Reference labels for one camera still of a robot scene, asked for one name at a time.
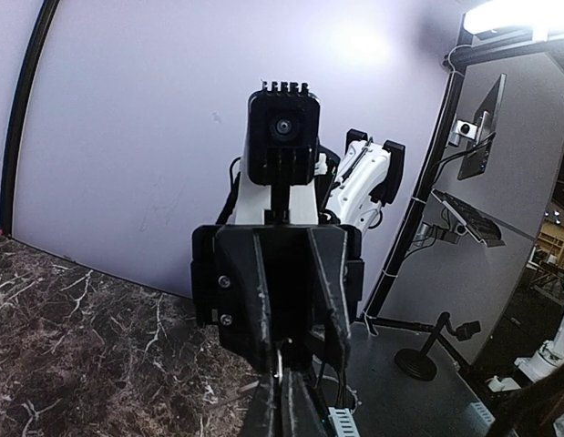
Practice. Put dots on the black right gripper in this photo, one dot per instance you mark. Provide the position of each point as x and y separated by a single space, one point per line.
261 284

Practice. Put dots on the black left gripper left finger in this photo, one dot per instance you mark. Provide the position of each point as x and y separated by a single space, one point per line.
263 416

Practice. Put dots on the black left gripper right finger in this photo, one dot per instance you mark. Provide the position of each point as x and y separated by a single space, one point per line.
299 414

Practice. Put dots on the metal keyring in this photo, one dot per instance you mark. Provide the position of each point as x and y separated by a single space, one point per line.
279 349

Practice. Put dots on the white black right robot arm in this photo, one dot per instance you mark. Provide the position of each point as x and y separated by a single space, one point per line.
359 185

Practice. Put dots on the tilted monitor on arm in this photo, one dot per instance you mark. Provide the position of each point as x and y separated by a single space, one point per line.
474 162

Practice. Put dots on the keyboard on arm tray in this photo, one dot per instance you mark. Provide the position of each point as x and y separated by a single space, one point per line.
483 230

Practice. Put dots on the black round-base stand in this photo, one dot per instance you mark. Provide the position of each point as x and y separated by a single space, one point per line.
417 364

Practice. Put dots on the white slotted cable duct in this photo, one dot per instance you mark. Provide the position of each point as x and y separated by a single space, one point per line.
343 422

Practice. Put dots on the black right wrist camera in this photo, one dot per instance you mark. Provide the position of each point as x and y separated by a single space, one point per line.
282 138

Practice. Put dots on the small webcam on mount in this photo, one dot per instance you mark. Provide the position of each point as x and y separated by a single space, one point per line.
461 130

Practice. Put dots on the black frame post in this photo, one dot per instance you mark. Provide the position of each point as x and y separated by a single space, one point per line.
17 117

